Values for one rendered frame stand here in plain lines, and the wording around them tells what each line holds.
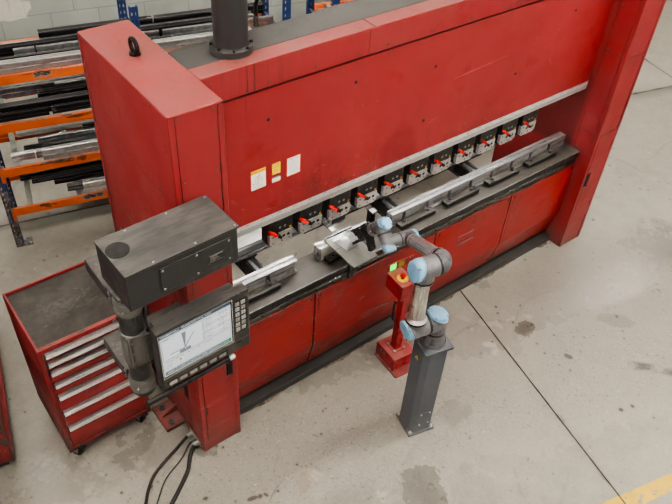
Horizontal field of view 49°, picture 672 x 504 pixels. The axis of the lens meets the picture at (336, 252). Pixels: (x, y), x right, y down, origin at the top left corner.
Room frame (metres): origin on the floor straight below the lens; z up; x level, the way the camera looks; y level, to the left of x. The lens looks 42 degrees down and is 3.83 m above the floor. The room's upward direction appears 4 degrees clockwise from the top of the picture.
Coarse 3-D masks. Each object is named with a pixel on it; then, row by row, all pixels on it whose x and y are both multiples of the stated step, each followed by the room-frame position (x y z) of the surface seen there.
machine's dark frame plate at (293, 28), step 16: (368, 0) 3.59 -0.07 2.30; (384, 0) 3.61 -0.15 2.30; (400, 0) 3.62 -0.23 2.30; (416, 0) 3.64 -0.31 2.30; (304, 16) 3.35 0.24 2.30; (320, 16) 3.36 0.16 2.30; (336, 16) 3.38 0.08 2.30; (352, 16) 3.39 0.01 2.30; (368, 16) 3.40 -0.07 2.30; (256, 32) 3.14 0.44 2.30; (272, 32) 3.16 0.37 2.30; (288, 32) 3.17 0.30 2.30; (304, 32) 3.18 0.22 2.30; (192, 48) 2.94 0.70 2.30; (208, 48) 2.95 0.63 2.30; (256, 48) 2.99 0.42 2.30; (192, 64) 2.80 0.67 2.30
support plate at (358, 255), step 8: (328, 240) 3.22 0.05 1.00; (336, 248) 3.15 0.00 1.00; (352, 248) 3.16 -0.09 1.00; (360, 248) 3.17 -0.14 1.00; (344, 256) 3.09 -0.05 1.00; (352, 256) 3.09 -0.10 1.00; (360, 256) 3.10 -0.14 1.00; (368, 256) 3.11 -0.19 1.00; (376, 256) 3.12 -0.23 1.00; (352, 264) 3.03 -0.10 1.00; (360, 264) 3.04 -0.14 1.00
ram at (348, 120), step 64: (576, 0) 4.37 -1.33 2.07; (384, 64) 3.38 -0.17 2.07; (448, 64) 3.69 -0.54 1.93; (512, 64) 4.06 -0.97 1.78; (576, 64) 4.50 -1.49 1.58; (256, 128) 2.88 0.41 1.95; (320, 128) 3.12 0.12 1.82; (384, 128) 3.41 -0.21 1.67; (448, 128) 3.75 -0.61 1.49; (256, 192) 2.88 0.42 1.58; (320, 192) 3.14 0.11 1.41
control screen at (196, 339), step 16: (224, 304) 2.11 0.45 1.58; (208, 320) 2.05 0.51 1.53; (224, 320) 2.10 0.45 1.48; (176, 336) 1.95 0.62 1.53; (192, 336) 2.00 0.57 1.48; (208, 336) 2.05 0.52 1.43; (224, 336) 2.10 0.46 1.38; (176, 352) 1.94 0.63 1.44; (192, 352) 1.99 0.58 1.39; (208, 352) 2.04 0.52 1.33; (176, 368) 1.94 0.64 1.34
